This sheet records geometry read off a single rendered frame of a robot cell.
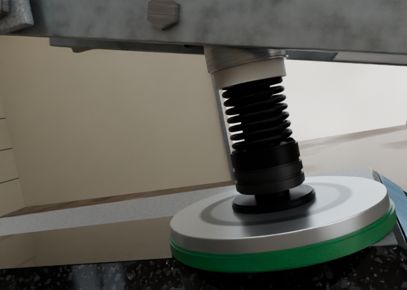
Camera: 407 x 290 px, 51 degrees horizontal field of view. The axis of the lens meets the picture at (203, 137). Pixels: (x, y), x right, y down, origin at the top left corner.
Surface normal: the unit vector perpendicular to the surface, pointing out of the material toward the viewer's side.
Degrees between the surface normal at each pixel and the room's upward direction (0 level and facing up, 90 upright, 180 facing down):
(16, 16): 90
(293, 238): 90
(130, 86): 90
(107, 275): 45
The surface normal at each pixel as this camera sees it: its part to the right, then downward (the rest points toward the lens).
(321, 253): 0.17, 0.03
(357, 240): 0.41, -0.03
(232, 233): -0.19, -0.98
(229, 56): -0.50, 0.14
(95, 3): -0.23, 0.10
